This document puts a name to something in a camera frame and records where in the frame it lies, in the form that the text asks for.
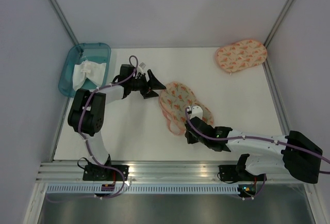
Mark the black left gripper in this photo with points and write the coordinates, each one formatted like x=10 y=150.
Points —
x=153 y=84

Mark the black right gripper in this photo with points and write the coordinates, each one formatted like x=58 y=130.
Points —
x=190 y=139

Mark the floral mesh laundry bag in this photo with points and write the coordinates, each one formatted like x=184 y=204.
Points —
x=173 y=101

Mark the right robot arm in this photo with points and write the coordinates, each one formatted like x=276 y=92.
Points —
x=294 y=153

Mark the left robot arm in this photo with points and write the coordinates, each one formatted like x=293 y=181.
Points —
x=86 y=115

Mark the white cloth in bin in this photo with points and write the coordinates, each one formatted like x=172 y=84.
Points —
x=92 y=71

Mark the teal plastic bin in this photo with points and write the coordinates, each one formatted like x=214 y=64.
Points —
x=95 y=52

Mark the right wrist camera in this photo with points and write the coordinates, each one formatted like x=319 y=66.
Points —
x=194 y=111

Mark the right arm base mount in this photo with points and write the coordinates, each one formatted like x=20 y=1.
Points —
x=229 y=174

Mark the white slotted cable duct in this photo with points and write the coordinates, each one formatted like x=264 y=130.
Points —
x=147 y=189

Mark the aluminium front rail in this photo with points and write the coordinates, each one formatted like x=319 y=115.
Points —
x=140 y=172

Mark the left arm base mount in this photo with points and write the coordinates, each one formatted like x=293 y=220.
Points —
x=93 y=172

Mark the left aluminium corner post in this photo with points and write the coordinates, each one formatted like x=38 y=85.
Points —
x=63 y=20

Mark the aluminium corner post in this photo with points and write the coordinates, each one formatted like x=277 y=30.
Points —
x=63 y=20
x=284 y=11

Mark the right aluminium corner post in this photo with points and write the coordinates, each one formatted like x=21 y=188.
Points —
x=284 y=11

